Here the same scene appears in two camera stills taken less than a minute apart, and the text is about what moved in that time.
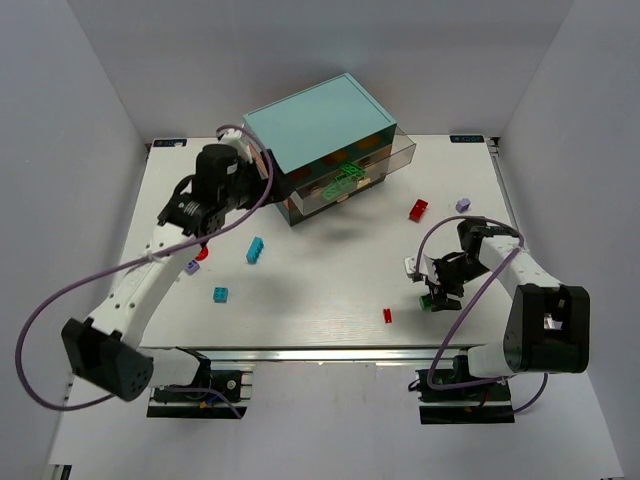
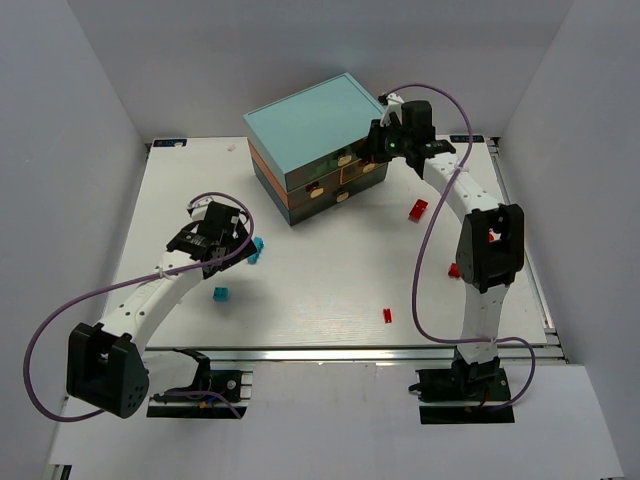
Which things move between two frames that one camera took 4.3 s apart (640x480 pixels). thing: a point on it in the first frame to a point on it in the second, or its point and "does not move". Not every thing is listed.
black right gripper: [441, 288] to [375, 142]
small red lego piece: [387, 315] does not move
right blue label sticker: [467, 138] does not move
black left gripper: [270, 181] to [226, 255]
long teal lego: [255, 250] does not move
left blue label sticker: [169, 142] does not move
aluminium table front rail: [311, 352] does not move
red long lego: [418, 210] does not move
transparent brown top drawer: [352, 176] to [349, 161]
